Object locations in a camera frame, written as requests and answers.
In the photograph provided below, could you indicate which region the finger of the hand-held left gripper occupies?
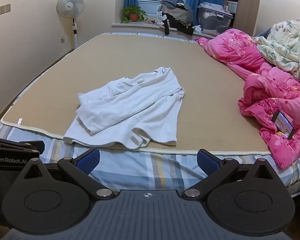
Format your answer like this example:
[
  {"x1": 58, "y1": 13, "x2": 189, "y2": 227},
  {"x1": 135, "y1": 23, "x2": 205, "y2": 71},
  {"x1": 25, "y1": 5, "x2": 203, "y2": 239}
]
[{"x1": 0, "y1": 124, "x2": 45, "y2": 155}]

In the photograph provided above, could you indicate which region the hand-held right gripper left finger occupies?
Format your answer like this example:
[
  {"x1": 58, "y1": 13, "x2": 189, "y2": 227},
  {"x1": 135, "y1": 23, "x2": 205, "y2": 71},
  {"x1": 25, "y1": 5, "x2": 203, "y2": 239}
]
[{"x1": 20, "y1": 147, "x2": 117, "y2": 200}]

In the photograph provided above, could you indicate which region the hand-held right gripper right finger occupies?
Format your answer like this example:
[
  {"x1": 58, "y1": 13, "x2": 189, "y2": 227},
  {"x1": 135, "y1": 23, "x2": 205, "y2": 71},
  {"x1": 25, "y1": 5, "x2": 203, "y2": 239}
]
[{"x1": 181, "y1": 149, "x2": 280, "y2": 200}]

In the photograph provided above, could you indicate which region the white garment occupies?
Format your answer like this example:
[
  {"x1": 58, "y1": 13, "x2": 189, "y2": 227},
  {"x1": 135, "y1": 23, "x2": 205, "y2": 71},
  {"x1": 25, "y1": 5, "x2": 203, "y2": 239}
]
[{"x1": 63, "y1": 67, "x2": 185, "y2": 150}]

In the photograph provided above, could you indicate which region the pile of dark clothes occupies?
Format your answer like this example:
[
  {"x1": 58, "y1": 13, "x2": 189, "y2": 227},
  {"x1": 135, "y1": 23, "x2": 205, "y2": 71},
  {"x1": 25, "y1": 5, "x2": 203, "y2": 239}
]
[{"x1": 156, "y1": 0, "x2": 195, "y2": 36}]

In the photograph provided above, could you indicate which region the plaid bed sheet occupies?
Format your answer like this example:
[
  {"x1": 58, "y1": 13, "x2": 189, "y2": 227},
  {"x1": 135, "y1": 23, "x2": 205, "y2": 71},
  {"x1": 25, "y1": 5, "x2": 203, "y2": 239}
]
[{"x1": 0, "y1": 31, "x2": 300, "y2": 198}]

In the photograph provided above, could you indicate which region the black smartphone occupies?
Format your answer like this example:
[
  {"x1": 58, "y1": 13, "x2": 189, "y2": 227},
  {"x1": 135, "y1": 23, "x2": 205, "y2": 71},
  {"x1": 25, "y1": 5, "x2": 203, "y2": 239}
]
[{"x1": 271, "y1": 110, "x2": 295, "y2": 140}]

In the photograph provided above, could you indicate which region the pink floral quilt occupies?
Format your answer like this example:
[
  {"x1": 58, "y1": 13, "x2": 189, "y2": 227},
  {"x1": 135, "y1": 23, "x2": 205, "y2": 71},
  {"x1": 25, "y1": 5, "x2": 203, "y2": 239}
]
[{"x1": 195, "y1": 28, "x2": 300, "y2": 170}]

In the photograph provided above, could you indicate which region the white green floral quilt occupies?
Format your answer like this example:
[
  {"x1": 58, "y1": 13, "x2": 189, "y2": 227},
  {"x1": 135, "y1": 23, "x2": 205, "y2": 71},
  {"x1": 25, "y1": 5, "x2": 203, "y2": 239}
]
[{"x1": 253, "y1": 19, "x2": 300, "y2": 82}]

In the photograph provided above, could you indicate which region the clear plastic storage box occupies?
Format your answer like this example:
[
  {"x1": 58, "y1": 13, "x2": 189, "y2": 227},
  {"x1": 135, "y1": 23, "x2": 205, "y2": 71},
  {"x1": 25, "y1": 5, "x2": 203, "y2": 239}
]
[{"x1": 196, "y1": 2, "x2": 234, "y2": 36}]

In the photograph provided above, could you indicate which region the white windowsill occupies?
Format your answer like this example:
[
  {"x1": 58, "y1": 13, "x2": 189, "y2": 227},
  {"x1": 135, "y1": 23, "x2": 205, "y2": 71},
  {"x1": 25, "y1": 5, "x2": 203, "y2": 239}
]
[{"x1": 112, "y1": 21, "x2": 215, "y2": 39}]

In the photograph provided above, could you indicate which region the white standing fan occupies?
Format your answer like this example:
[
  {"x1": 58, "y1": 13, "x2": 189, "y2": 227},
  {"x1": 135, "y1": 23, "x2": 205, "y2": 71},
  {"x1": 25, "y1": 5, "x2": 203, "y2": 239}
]
[{"x1": 56, "y1": 0, "x2": 86, "y2": 49}]

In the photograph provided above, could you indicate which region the potted green plant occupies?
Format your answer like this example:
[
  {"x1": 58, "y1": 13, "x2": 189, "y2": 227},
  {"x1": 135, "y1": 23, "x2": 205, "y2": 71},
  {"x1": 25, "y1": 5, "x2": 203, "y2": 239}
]
[{"x1": 119, "y1": 5, "x2": 148, "y2": 24}]

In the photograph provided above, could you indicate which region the wooden wardrobe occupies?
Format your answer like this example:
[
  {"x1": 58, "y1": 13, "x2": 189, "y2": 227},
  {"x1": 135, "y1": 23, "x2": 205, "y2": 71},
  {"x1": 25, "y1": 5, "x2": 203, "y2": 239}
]
[{"x1": 215, "y1": 0, "x2": 263, "y2": 34}]

